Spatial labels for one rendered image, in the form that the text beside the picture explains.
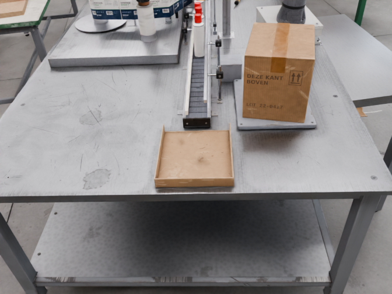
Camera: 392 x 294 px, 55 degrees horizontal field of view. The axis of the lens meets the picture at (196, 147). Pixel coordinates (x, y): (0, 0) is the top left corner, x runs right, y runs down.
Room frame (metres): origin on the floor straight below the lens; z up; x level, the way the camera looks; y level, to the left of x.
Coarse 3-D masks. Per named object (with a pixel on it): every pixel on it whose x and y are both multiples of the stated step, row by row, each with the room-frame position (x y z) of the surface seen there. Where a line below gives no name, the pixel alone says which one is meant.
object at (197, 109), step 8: (192, 56) 1.70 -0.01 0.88; (192, 64) 1.62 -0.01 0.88; (200, 64) 1.61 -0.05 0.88; (192, 72) 1.54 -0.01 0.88; (200, 72) 1.53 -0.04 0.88; (192, 80) 1.46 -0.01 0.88; (200, 80) 1.46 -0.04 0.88; (192, 88) 1.40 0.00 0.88; (200, 88) 1.40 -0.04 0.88; (192, 96) 1.33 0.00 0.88; (200, 96) 1.33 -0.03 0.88; (192, 104) 1.27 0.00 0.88; (200, 104) 1.27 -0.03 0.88; (192, 112) 1.22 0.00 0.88; (200, 112) 1.22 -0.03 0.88
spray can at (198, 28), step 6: (198, 18) 1.69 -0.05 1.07; (198, 24) 1.68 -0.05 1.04; (198, 30) 1.68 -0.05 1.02; (198, 36) 1.68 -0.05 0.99; (198, 42) 1.68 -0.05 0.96; (204, 42) 1.70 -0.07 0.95; (198, 48) 1.68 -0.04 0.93; (204, 48) 1.70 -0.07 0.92; (198, 54) 1.68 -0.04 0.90; (204, 54) 1.69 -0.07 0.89
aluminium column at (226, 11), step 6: (222, 0) 2.01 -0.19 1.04; (228, 0) 2.01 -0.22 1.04; (222, 6) 2.01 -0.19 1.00; (228, 6) 2.01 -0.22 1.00; (222, 12) 2.01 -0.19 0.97; (228, 12) 2.01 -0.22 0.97; (222, 18) 2.02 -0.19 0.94; (228, 18) 2.01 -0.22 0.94; (222, 24) 2.02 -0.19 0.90; (228, 24) 2.01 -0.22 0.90; (222, 30) 2.02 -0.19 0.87; (228, 30) 2.01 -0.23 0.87; (228, 36) 2.01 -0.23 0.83
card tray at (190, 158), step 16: (160, 144) 1.05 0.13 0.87; (176, 144) 1.08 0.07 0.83; (192, 144) 1.08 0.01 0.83; (208, 144) 1.07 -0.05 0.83; (224, 144) 1.06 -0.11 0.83; (160, 160) 1.00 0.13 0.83; (176, 160) 0.99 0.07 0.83; (192, 160) 0.98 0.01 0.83; (208, 160) 0.98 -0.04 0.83; (224, 160) 0.97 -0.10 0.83; (160, 176) 0.92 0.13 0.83; (176, 176) 0.91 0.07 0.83; (192, 176) 0.90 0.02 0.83; (208, 176) 0.90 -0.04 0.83; (224, 176) 0.89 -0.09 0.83
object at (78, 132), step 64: (256, 0) 2.57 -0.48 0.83; (320, 64) 1.63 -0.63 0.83; (0, 128) 1.27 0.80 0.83; (64, 128) 1.24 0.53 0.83; (128, 128) 1.21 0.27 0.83; (192, 128) 1.18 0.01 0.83; (320, 128) 1.12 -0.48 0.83; (0, 192) 0.89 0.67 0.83; (64, 192) 0.87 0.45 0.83; (128, 192) 0.85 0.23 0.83; (192, 192) 0.83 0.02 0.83; (256, 192) 0.82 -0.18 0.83; (320, 192) 0.80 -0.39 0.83; (384, 192) 0.79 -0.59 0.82
